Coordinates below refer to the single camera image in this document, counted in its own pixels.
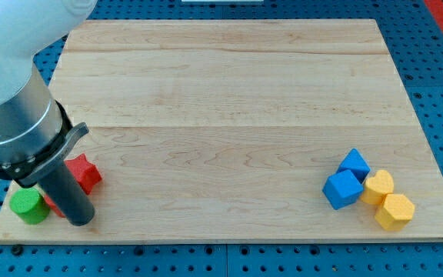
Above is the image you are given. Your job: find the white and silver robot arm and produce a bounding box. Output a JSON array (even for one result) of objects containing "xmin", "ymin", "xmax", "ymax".
[{"xmin": 0, "ymin": 0, "xmax": 97, "ymax": 226}]

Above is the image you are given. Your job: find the blue cube block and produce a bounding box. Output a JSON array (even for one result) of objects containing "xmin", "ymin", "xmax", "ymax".
[{"xmin": 322, "ymin": 169, "xmax": 364, "ymax": 210}]

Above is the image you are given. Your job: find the blue diamond block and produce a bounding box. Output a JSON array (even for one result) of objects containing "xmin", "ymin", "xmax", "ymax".
[{"xmin": 336, "ymin": 149, "xmax": 371, "ymax": 183}]

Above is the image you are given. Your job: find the light wooden board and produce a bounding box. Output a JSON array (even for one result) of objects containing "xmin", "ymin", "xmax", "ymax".
[{"xmin": 0, "ymin": 19, "xmax": 443, "ymax": 245}]

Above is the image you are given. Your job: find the black tool mount with clamp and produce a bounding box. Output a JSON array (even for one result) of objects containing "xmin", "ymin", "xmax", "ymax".
[{"xmin": 0, "ymin": 101, "xmax": 89, "ymax": 188}]

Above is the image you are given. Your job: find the yellow heart block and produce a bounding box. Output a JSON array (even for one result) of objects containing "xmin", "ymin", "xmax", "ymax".
[{"xmin": 359, "ymin": 169, "xmax": 395, "ymax": 205}]

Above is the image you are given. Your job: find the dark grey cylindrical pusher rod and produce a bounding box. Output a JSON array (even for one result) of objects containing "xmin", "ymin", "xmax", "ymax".
[{"xmin": 38, "ymin": 162, "xmax": 95, "ymax": 226}]

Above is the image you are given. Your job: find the yellow hexagon block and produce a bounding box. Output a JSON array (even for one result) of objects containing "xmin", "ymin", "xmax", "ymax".
[{"xmin": 374, "ymin": 194, "xmax": 415, "ymax": 232}]

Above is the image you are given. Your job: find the green cylinder block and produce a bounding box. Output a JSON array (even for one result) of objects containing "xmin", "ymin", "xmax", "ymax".
[{"xmin": 9, "ymin": 188, "xmax": 50, "ymax": 225}]

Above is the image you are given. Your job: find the red star block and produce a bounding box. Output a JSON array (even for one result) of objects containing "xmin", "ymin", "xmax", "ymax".
[{"xmin": 65, "ymin": 153, "xmax": 102, "ymax": 195}]

